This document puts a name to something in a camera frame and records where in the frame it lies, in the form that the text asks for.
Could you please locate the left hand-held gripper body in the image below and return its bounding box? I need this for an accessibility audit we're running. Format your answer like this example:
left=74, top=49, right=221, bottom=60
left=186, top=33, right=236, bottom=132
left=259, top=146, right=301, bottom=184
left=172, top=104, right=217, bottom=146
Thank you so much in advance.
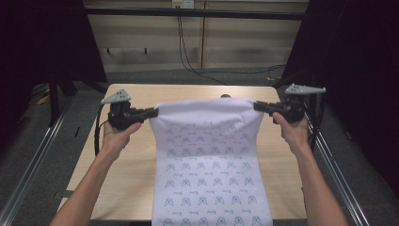
left=100, top=89, right=139, bottom=132

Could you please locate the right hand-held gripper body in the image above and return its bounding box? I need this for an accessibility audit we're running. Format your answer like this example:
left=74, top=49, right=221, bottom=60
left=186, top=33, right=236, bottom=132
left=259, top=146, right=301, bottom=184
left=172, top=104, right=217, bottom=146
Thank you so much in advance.
left=275, top=82, right=327, bottom=124

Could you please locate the white printed towel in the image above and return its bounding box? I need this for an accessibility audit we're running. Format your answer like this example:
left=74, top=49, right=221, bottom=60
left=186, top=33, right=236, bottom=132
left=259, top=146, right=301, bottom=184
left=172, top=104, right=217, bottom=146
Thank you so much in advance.
left=149, top=97, right=274, bottom=226

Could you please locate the person's left hand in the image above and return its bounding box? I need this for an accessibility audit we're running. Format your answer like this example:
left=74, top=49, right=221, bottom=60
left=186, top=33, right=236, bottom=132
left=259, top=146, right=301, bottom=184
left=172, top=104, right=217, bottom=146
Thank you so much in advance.
left=101, top=121, right=143, bottom=159

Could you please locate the person's right hand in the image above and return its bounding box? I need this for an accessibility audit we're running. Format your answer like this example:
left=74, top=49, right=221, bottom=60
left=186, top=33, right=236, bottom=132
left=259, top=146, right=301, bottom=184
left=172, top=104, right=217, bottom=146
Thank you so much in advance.
left=271, top=111, right=312, bottom=155

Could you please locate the black curtain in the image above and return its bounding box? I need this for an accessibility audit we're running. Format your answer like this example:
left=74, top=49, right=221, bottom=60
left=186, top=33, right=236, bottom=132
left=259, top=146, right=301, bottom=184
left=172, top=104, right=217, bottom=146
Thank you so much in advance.
left=272, top=0, right=399, bottom=197
left=0, top=0, right=108, bottom=154

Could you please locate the yellow floor item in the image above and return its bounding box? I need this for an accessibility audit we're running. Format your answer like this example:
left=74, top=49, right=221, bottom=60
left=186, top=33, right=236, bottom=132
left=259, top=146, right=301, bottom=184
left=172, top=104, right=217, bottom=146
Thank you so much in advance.
left=36, top=93, right=51, bottom=106

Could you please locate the grey tape strip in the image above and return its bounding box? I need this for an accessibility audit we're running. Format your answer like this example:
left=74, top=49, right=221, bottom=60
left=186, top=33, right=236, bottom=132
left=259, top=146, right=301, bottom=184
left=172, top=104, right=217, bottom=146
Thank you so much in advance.
left=54, top=189, right=75, bottom=200

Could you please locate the black horizontal metal bar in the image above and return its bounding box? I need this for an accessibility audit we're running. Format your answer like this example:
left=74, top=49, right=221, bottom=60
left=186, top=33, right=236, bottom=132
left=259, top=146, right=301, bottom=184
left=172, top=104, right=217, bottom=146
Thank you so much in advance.
left=84, top=7, right=308, bottom=22

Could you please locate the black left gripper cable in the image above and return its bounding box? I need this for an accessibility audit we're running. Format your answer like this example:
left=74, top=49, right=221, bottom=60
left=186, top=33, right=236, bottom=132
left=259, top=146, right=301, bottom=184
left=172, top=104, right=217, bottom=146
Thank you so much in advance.
left=93, top=105, right=109, bottom=157

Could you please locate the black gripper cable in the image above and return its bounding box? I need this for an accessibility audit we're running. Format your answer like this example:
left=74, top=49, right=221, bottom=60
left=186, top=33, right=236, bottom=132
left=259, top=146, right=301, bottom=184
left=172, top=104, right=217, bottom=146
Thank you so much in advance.
left=303, top=111, right=318, bottom=151
left=93, top=105, right=109, bottom=157

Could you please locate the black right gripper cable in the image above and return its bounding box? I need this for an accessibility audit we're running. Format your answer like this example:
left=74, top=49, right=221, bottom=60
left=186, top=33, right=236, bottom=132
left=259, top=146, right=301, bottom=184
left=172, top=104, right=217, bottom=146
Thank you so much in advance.
left=303, top=111, right=318, bottom=151

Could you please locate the bundle of black floor cables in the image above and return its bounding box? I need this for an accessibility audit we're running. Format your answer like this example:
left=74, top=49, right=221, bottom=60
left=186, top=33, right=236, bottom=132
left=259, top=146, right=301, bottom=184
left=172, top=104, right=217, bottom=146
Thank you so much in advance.
left=305, top=103, right=327, bottom=150

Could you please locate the black hanging wall cable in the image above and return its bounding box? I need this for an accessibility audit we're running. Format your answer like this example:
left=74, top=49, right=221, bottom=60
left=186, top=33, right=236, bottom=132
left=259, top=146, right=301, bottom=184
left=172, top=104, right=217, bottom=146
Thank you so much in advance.
left=177, top=14, right=287, bottom=87

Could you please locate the aluminium floor rail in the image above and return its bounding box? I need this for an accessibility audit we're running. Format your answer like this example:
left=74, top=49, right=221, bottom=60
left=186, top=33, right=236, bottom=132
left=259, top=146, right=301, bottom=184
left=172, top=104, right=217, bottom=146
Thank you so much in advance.
left=295, top=98, right=372, bottom=226
left=0, top=102, right=71, bottom=226

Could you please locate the white wall socket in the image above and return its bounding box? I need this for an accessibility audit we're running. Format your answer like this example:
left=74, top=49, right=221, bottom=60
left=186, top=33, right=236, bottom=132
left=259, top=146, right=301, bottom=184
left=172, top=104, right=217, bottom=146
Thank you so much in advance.
left=171, top=0, right=196, bottom=9

